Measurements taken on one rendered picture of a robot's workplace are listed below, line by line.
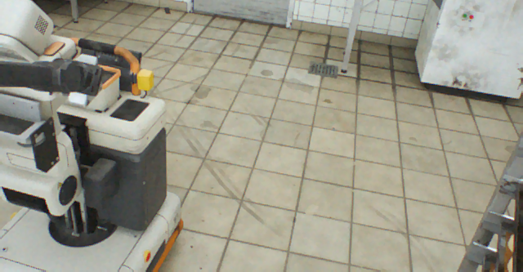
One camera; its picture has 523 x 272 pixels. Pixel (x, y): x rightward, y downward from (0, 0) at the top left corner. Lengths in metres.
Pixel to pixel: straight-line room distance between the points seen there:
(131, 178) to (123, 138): 0.18
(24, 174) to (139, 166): 0.39
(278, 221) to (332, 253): 0.33
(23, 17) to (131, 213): 0.93
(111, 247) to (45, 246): 0.25
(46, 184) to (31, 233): 0.54
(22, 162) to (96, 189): 0.25
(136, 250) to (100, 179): 0.42
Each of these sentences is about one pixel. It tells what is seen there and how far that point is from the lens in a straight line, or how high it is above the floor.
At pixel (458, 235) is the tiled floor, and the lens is 2.85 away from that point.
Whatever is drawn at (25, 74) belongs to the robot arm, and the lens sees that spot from 1.20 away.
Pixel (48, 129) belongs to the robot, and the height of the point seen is 0.95.
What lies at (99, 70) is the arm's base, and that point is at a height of 1.14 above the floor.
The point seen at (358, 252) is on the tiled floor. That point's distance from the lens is 2.54.
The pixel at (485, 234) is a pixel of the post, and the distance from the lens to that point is 1.12.
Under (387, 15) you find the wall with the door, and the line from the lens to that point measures 4.95.
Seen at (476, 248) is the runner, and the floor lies 1.05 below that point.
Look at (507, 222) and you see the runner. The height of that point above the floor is 1.14.
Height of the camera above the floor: 1.77
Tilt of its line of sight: 32 degrees down
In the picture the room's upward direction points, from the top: 7 degrees clockwise
